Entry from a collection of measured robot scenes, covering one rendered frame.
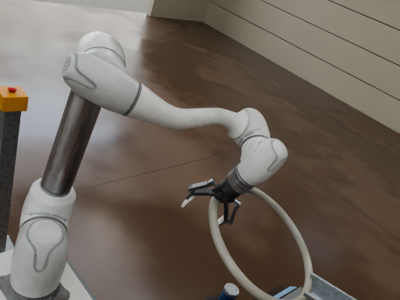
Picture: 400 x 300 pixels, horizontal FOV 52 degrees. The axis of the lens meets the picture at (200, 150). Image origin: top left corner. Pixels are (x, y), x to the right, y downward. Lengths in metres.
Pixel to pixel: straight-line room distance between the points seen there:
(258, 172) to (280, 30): 7.64
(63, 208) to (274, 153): 0.72
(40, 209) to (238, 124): 0.70
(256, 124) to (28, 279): 0.85
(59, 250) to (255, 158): 0.65
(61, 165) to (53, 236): 0.22
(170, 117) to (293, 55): 7.59
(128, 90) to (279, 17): 7.91
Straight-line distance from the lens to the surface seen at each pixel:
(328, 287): 1.62
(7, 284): 1.52
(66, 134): 1.31
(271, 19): 8.98
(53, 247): 1.33
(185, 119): 1.15
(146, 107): 1.08
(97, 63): 1.05
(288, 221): 1.70
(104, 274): 2.78
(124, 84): 1.05
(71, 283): 1.58
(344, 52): 8.15
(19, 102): 2.16
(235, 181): 1.33
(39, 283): 1.40
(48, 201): 1.44
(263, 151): 1.26
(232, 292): 2.76
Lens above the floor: 2.05
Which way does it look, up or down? 28 degrees down
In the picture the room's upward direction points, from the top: 20 degrees clockwise
